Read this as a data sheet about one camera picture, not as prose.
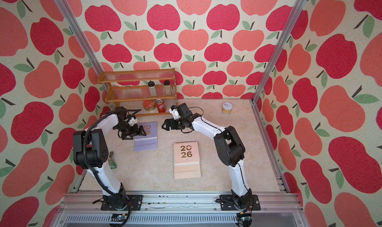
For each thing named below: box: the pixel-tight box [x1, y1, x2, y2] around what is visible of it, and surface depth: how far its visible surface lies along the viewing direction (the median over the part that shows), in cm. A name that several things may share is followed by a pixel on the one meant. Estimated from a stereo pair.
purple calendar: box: [133, 121, 158, 152], surface depth 100 cm
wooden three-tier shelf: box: [97, 67, 179, 115], surface depth 110 cm
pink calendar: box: [173, 140, 202, 180], surface depth 87 cm
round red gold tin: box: [142, 99, 156, 112], surface depth 114 cm
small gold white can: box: [221, 102, 233, 115], surface depth 113 cm
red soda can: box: [155, 98, 167, 114], surface depth 107 cm
